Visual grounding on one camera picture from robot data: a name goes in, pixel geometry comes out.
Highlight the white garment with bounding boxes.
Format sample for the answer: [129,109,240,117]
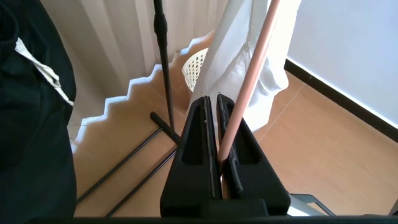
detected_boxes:
[189,0,302,133]

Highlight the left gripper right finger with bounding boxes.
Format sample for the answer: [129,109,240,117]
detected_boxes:
[216,93,292,217]

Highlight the black clothes rack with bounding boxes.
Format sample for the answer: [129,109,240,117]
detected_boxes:
[76,0,182,218]

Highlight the beige curtain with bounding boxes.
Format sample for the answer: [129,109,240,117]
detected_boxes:
[40,0,229,144]

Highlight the pink clothes hanger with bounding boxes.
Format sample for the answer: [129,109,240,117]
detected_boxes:
[217,0,282,200]

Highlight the white laundry basket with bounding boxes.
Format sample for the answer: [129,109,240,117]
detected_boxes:
[181,47,210,93]

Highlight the black shorts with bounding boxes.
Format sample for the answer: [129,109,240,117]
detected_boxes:
[0,0,78,224]

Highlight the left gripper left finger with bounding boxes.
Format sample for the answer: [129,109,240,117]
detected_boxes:
[160,95,222,217]

